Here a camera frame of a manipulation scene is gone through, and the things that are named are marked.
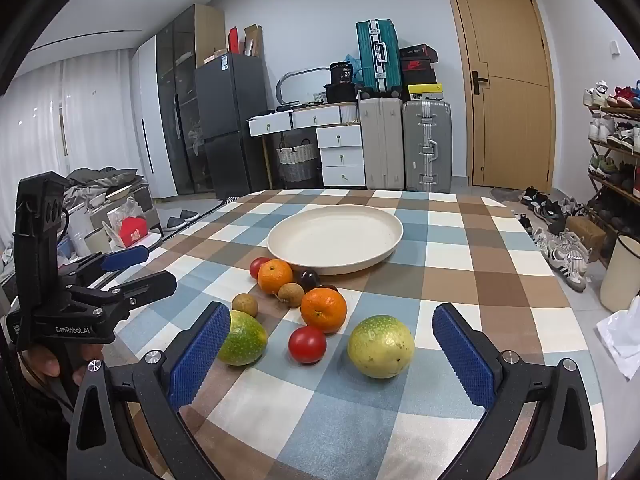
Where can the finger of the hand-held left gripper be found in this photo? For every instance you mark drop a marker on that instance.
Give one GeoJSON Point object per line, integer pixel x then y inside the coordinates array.
{"type": "Point", "coordinates": [125, 258]}
{"type": "Point", "coordinates": [150, 285]}

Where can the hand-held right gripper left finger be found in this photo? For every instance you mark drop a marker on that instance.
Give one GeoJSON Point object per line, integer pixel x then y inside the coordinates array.
{"type": "Point", "coordinates": [199, 357]}

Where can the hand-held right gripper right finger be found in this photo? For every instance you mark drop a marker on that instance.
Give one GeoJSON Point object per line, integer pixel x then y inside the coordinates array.
{"type": "Point", "coordinates": [462, 360]}

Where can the green guava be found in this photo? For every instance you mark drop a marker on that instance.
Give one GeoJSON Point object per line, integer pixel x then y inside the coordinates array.
{"type": "Point", "coordinates": [246, 340]}

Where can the yellow spotted guava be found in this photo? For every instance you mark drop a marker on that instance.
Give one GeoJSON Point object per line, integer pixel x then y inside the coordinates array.
{"type": "Point", "coordinates": [381, 346]}

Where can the small red tomato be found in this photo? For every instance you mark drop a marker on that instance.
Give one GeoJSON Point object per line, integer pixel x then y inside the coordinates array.
{"type": "Point", "coordinates": [257, 266]}

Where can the large red tomato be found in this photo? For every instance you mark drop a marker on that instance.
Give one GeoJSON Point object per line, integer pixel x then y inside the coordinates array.
{"type": "Point", "coordinates": [307, 344]}

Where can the orange mandarin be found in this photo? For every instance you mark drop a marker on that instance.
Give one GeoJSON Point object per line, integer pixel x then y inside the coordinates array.
{"type": "Point", "coordinates": [323, 311]}
{"type": "Point", "coordinates": [275, 277]}

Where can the brown longan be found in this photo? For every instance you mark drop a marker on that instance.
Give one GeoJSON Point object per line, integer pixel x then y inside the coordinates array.
{"type": "Point", "coordinates": [291, 295]}
{"type": "Point", "coordinates": [244, 305]}

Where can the cream round plate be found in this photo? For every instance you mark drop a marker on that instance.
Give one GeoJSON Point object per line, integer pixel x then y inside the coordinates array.
{"type": "Point", "coordinates": [335, 235]}

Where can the person's left forearm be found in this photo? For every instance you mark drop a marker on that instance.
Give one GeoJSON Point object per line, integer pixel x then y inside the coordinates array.
{"type": "Point", "coordinates": [40, 425]}

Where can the person's left hand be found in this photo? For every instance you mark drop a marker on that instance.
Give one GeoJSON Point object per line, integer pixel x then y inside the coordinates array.
{"type": "Point", "coordinates": [42, 362]}

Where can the red gift bag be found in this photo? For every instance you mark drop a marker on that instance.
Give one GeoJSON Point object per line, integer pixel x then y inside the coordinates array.
{"type": "Point", "coordinates": [133, 234]}

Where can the grey slippers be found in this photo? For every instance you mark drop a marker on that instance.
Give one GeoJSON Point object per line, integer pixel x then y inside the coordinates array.
{"type": "Point", "coordinates": [181, 219]}

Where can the grey clothes pile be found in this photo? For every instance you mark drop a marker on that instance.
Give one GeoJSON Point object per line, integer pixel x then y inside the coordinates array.
{"type": "Point", "coordinates": [105, 180]}

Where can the checked tablecloth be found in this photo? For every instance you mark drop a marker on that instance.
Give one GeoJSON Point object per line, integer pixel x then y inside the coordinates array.
{"type": "Point", "coordinates": [450, 270]}

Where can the dark purple plum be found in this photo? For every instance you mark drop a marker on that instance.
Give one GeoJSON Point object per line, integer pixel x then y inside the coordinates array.
{"type": "Point", "coordinates": [309, 279]}
{"type": "Point", "coordinates": [328, 288]}

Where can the white wardrobe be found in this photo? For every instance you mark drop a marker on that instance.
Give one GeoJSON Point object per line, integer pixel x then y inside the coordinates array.
{"type": "Point", "coordinates": [147, 120]}

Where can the white curtain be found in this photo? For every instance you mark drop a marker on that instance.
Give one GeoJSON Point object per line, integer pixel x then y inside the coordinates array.
{"type": "Point", "coordinates": [75, 120]}

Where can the pile of scattered shoes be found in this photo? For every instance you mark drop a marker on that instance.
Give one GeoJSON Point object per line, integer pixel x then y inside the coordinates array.
{"type": "Point", "coordinates": [560, 250]}

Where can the white plastic bag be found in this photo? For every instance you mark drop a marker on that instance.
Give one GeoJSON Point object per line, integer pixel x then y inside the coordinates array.
{"type": "Point", "coordinates": [622, 340]}

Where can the grey doormat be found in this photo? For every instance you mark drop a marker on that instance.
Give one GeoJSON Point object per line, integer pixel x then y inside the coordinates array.
{"type": "Point", "coordinates": [506, 194]}

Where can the brown woven box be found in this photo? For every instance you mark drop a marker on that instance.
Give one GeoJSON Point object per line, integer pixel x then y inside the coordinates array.
{"type": "Point", "coordinates": [585, 235]}

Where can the white enamel bucket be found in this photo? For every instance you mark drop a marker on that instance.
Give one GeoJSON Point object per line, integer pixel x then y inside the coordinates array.
{"type": "Point", "coordinates": [620, 275]}

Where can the dark grey refrigerator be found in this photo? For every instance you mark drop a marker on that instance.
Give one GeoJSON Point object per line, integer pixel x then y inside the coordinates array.
{"type": "Point", "coordinates": [230, 110]}

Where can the dark glass cabinet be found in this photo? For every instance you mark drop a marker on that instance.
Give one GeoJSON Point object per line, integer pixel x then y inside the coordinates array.
{"type": "Point", "coordinates": [180, 85]}

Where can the woven laundry basket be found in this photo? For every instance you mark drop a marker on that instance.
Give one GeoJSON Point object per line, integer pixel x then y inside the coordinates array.
{"type": "Point", "coordinates": [296, 162]}

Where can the silver suitcase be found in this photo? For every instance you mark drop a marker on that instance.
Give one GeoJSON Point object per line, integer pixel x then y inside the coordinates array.
{"type": "Point", "coordinates": [427, 145]}

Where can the beige suitcase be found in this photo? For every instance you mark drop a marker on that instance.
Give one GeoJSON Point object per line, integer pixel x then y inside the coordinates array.
{"type": "Point", "coordinates": [381, 145]}

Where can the white drawer desk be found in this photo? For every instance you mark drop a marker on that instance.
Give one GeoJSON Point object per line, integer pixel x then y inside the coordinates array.
{"type": "Point", "coordinates": [340, 155]}

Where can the wooden shoe rack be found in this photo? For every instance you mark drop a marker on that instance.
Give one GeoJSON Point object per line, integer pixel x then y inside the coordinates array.
{"type": "Point", "coordinates": [612, 180]}

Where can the red carton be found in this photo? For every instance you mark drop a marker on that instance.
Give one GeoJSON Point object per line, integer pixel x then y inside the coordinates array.
{"type": "Point", "coordinates": [234, 41]}

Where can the curved metal bar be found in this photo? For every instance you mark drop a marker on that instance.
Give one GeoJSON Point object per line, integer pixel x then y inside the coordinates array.
{"type": "Point", "coordinates": [287, 77]}

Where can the open cardboard box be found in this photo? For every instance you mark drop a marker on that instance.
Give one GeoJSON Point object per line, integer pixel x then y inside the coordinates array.
{"type": "Point", "coordinates": [252, 42]}

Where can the white slatted container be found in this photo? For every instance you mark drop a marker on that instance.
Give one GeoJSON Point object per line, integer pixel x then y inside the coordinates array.
{"type": "Point", "coordinates": [320, 97]}

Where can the wooden door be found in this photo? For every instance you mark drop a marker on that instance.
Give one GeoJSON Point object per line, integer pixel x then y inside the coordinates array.
{"type": "Point", "coordinates": [510, 110]}

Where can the rows of assorted sneakers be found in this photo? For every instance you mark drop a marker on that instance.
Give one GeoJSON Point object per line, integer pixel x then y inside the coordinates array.
{"type": "Point", "coordinates": [607, 132]}

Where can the black storage container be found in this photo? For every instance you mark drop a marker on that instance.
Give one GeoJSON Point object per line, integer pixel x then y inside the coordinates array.
{"type": "Point", "coordinates": [341, 93]}

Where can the black printed bag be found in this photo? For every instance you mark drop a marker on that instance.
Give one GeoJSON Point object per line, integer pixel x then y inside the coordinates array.
{"type": "Point", "coordinates": [342, 74]}

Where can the plain black shoe box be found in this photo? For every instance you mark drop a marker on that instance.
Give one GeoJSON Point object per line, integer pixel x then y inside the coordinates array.
{"type": "Point", "coordinates": [420, 77]}

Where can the red shoe box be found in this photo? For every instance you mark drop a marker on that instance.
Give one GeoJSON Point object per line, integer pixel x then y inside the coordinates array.
{"type": "Point", "coordinates": [415, 65]}

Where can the blue plastic bag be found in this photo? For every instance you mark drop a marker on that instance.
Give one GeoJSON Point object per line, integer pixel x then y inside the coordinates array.
{"type": "Point", "coordinates": [356, 67]}

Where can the thin black shoe box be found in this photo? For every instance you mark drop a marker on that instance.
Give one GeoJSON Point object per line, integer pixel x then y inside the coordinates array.
{"type": "Point", "coordinates": [417, 52]}

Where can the teal suitcase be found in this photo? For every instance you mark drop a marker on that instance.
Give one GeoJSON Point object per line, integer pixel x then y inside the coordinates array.
{"type": "Point", "coordinates": [377, 55]}

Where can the white wall switch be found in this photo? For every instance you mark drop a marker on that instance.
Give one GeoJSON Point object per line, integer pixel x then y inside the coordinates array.
{"type": "Point", "coordinates": [615, 48]}

